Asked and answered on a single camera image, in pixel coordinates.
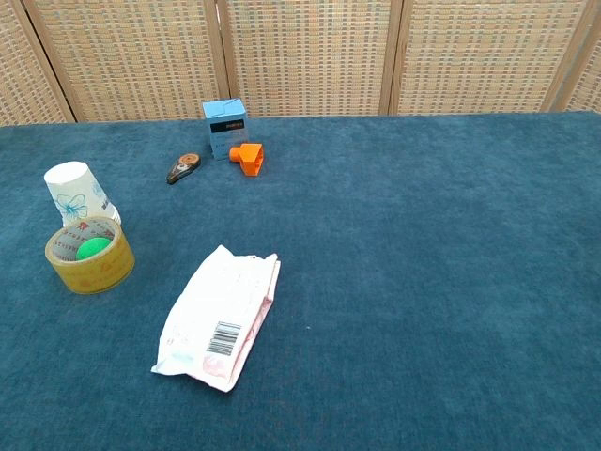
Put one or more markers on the orange plastic printed part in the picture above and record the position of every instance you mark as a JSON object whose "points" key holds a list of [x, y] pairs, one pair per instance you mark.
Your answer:
{"points": [[249, 160]]}

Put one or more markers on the blue velvet tablecloth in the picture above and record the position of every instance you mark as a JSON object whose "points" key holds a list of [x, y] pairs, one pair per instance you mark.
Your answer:
{"points": [[399, 263]]}

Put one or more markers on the white pink plastic package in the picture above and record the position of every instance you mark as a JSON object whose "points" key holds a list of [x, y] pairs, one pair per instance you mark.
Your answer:
{"points": [[220, 315]]}

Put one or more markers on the light blue cardboard box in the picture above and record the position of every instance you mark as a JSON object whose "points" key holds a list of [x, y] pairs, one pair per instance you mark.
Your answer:
{"points": [[226, 128]]}

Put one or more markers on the black orange correction tape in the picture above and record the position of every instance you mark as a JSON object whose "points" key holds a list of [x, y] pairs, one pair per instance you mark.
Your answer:
{"points": [[184, 167]]}

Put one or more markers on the woven bamboo screen panel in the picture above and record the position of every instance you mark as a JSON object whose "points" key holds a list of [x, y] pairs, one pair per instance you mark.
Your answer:
{"points": [[310, 56], [589, 80], [479, 56], [136, 56], [19, 70]]}

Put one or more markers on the clear yellowish packing tape roll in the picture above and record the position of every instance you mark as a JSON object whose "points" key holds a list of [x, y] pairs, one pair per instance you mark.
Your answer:
{"points": [[101, 268]]}

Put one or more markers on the green ball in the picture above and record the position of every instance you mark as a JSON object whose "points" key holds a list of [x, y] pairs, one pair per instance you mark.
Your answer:
{"points": [[91, 249]]}

